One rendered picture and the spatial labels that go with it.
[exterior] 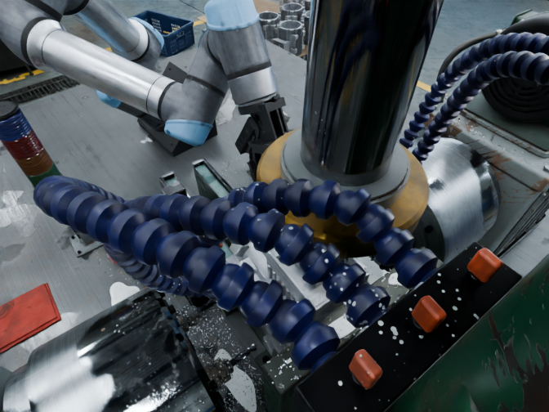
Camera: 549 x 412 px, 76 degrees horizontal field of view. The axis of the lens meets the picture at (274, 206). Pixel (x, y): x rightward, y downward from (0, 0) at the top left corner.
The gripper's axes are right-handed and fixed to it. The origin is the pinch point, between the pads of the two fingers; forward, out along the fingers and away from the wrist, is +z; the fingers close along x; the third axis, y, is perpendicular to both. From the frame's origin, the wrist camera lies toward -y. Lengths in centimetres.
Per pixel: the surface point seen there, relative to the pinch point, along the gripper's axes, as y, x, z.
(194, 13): -383, 155, -97
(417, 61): 37.6, -5.7, -22.4
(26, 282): -47, -52, 6
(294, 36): -172, 134, -33
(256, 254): 4.4, -10.5, 3.5
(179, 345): 17.2, -27.9, 1.5
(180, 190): 8.9, -18.7, -13.5
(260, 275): 6.6, -11.8, 6.0
